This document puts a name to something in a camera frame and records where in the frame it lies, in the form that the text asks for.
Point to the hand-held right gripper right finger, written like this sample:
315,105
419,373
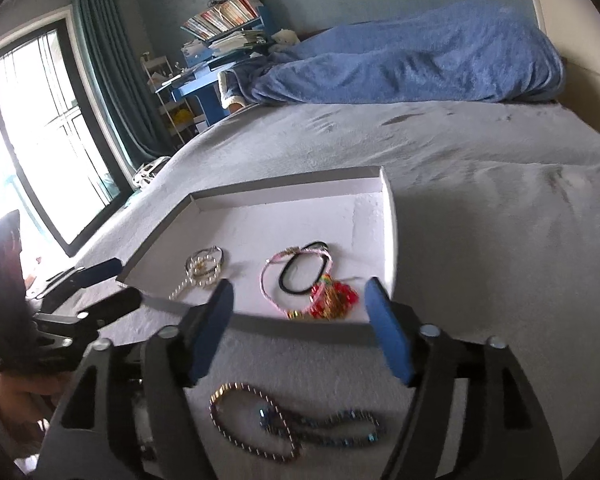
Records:
390,330

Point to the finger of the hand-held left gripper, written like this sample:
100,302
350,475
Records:
97,269
115,302

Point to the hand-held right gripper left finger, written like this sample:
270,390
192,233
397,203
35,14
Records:
212,330

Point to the pearl hairpin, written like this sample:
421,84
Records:
180,291

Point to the red beaded ornament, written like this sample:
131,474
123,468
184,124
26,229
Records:
330,298

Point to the grey cardboard box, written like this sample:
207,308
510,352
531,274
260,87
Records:
280,220

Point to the person's left forearm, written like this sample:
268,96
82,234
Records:
0,435

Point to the person's left hand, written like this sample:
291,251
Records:
20,395

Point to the white shoes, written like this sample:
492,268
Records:
147,170

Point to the grey bed cover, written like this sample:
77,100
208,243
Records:
480,260

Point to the black framed window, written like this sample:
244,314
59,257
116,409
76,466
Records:
80,110

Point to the yellow object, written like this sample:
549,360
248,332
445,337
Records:
181,117

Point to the teal curtain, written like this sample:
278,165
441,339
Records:
115,70

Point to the white storage rack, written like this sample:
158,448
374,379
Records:
152,67

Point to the blue desk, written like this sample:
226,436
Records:
200,85

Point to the stack of papers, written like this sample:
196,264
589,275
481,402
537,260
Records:
240,40

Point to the blue blanket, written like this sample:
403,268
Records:
405,60

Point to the row of books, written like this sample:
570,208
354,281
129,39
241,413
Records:
222,12

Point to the white plush toy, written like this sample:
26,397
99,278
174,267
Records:
285,37

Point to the beige padded headboard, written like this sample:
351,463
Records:
580,35

